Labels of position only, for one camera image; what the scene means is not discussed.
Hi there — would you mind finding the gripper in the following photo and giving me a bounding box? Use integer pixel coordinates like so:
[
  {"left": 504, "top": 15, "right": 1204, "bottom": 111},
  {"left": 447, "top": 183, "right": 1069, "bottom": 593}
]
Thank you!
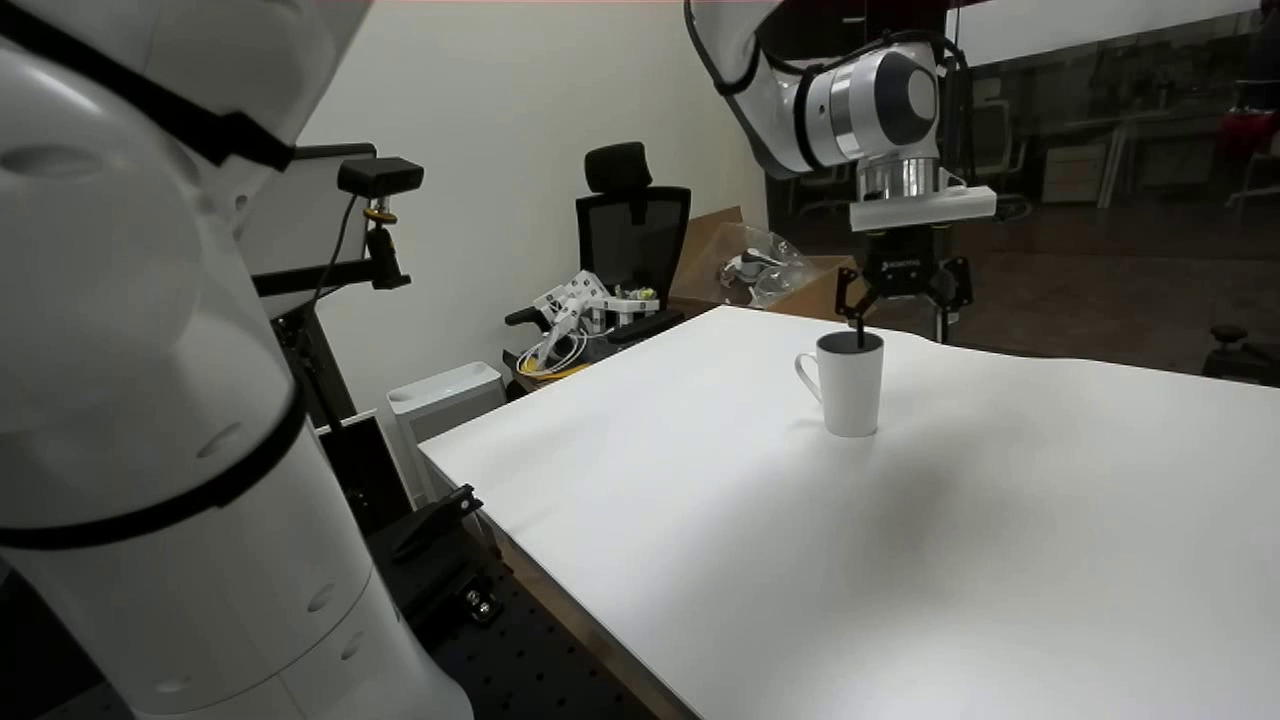
[{"left": 835, "top": 229, "right": 975, "bottom": 352}]

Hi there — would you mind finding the white mug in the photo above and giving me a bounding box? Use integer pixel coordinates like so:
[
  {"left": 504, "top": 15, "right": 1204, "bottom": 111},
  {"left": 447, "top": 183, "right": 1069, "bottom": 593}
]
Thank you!
[{"left": 795, "top": 331, "right": 886, "bottom": 439}]

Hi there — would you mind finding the clear plastic bag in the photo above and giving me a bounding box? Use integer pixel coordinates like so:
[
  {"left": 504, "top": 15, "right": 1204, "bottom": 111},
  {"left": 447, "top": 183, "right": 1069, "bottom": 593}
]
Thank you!
[{"left": 696, "top": 221, "right": 823, "bottom": 310}]

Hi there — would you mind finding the cardboard box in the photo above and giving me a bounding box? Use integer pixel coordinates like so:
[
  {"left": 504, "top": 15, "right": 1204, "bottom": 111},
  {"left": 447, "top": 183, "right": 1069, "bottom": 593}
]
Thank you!
[{"left": 668, "top": 206, "right": 863, "bottom": 324}]

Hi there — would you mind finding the white table cover sheet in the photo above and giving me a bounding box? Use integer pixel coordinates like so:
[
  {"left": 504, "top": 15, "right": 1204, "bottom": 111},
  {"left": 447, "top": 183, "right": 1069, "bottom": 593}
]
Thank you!
[{"left": 419, "top": 305, "right": 1280, "bottom": 720}]

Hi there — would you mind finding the black office chair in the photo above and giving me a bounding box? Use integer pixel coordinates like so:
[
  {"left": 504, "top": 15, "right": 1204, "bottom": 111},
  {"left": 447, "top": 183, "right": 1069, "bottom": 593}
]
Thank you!
[{"left": 503, "top": 141, "right": 693, "bottom": 403}]

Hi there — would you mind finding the white bin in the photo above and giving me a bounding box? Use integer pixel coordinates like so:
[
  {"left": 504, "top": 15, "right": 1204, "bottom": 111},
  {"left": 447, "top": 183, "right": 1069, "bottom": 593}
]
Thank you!
[{"left": 386, "top": 361, "right": 508, "bottom": 504}]

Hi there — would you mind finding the black clamp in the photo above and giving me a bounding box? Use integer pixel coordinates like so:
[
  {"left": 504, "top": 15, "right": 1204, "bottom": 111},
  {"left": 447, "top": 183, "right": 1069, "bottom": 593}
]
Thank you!
[{"left": 388, "top": 484, "right": 503, "bottom": 627}]

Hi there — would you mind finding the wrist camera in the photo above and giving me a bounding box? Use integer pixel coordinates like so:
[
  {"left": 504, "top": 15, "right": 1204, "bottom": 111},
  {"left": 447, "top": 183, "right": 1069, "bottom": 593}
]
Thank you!
[{"left": 849, "top": 186, "right": 999, "bottom": 234}]

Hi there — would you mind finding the white device with cables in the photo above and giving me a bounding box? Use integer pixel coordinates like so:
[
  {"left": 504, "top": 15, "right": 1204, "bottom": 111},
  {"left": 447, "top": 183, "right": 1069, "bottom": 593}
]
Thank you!
[{"left": 517, "top": 269, "right": 663, "bottom": 382}]

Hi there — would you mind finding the camera on mount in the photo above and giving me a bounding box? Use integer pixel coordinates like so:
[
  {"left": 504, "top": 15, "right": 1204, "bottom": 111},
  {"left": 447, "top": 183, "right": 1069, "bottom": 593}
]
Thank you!
[{"left": 250, "top": 156, "right": 426, "bottom": 299}]

